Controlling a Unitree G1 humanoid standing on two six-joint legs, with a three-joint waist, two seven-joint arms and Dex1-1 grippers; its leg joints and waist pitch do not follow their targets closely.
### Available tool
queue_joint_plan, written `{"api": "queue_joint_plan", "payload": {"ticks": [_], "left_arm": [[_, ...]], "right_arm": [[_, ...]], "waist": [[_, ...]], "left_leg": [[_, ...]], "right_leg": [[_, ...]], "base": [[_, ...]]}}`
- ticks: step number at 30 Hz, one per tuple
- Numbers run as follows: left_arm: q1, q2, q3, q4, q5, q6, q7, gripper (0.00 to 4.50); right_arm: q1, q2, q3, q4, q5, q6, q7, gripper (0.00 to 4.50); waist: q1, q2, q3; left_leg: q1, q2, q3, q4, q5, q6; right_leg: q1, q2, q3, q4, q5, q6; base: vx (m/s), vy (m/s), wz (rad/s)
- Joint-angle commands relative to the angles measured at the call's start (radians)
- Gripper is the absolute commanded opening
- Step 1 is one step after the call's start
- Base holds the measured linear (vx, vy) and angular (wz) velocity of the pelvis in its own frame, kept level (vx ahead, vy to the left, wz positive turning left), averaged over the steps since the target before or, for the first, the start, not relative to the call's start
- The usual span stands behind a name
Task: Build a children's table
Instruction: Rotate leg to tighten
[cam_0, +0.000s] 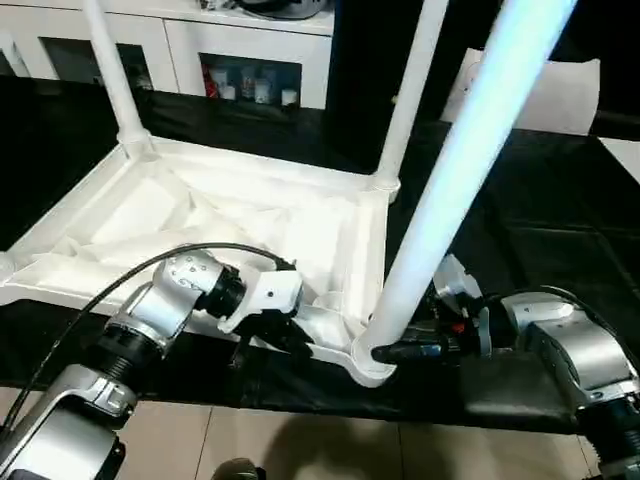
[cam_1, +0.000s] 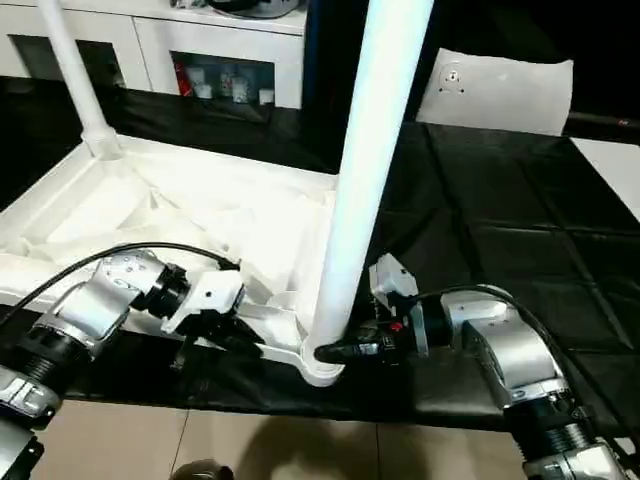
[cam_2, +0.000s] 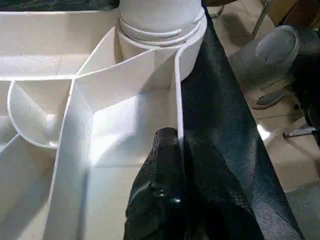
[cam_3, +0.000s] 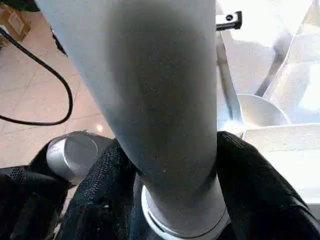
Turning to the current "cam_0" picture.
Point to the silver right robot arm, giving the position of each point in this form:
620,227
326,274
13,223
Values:
575,345

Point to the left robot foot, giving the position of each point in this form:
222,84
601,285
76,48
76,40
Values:
240,470

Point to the small white jar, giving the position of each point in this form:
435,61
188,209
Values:
227,93
263,91
288,97

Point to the red packet in cabinet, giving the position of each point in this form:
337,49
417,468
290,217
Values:
211,82

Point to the white side table board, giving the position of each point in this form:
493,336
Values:
625,150

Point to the white plastic chair shell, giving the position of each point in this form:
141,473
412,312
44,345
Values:
550,95

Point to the white cabinet with glass doors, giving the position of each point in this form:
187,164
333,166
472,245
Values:
175,35

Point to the dark round helmet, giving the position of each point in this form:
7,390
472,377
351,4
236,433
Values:
282,7

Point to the black clutter pile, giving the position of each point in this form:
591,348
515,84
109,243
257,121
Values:
220,4

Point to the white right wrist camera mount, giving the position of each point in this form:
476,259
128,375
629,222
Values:
452,282

